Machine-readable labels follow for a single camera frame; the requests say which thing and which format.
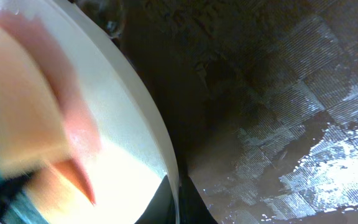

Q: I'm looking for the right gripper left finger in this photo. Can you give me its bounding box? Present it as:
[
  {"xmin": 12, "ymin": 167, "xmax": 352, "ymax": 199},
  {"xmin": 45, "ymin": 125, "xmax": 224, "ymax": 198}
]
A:
[{"xmin": 135, "ymin": 176, "xmax": 176, "ymax": 224}]

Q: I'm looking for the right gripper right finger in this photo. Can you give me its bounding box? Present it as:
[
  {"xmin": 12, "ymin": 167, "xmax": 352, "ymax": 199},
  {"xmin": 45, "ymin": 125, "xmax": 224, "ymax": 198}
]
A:
[{"xmin": 179, "ymin": 177, "xmax": 218, "ymax": 224}]

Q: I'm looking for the white plate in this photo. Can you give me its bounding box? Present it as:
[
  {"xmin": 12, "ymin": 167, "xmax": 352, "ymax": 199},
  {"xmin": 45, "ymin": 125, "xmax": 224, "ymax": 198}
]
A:
[{"xmin": 0, "ymin": 1, "xmax": 180, "ymax": 223}]

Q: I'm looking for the green yellow sponge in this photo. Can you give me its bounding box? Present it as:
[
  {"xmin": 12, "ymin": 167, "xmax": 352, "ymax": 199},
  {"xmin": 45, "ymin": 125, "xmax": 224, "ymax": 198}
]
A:
[{"xmin": 0, "ymin": 22, "xmax": 101, "ymax": 223}]

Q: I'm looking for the large brown serving tray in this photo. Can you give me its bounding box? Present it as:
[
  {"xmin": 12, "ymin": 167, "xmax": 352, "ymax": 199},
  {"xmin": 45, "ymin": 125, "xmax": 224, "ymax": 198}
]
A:
[{"xmin": 77, "ymin": 0, "xmax": 358, "ymax": 223}]

